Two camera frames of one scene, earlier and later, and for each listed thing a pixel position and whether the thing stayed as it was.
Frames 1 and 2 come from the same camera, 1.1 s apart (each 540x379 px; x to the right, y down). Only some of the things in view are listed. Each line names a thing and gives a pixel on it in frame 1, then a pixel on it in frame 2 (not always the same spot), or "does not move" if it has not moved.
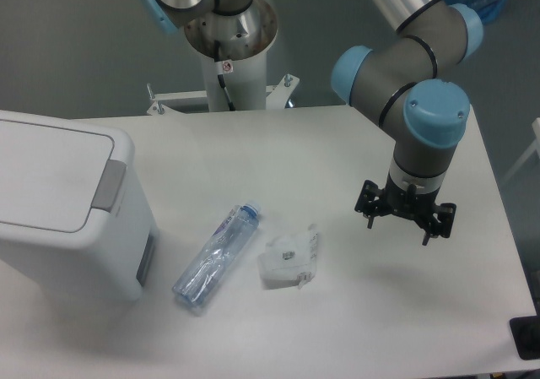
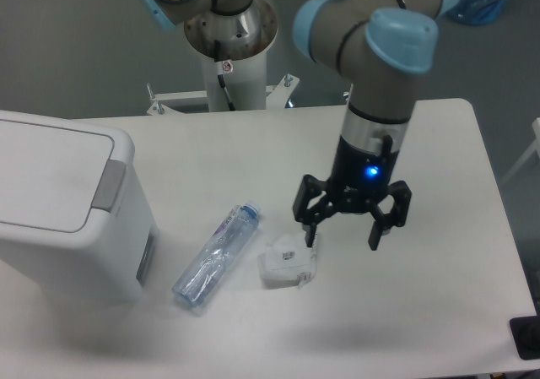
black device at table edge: [526, 331] does not move
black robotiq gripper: [416, 204] → [359, 178]
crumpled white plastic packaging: [289, 260] does not move
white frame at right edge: [536, 148] does not move
